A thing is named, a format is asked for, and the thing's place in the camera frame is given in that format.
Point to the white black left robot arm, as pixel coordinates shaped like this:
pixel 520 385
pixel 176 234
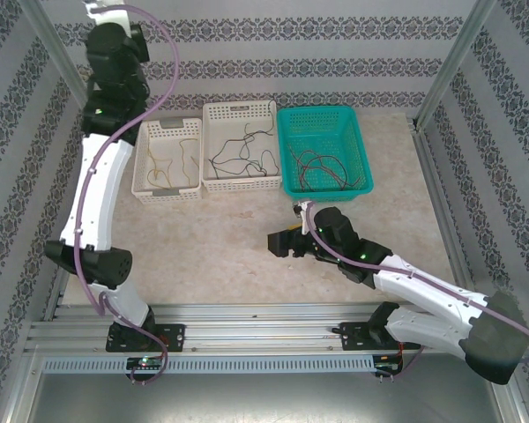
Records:
pixel 97 189

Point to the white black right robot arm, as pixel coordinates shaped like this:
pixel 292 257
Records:
pixel 423 286

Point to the teal perforated basket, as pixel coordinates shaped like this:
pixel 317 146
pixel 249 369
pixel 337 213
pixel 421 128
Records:
pixel 326 132

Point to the white perforated basket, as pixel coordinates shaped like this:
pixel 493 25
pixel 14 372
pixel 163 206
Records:
pixel 233 123

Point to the small controller circuit board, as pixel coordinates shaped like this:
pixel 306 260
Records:
pixel 385 365
pixel 145 362

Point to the aluminium frame post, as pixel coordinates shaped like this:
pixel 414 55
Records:
pixel 48 39
pixel 454 66

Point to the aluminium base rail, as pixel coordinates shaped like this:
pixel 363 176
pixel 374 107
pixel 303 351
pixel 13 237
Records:
pixel 264 330

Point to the aluminium side rail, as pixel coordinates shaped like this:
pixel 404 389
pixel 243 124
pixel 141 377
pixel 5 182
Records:
pixel 59 282
pixel 441 198

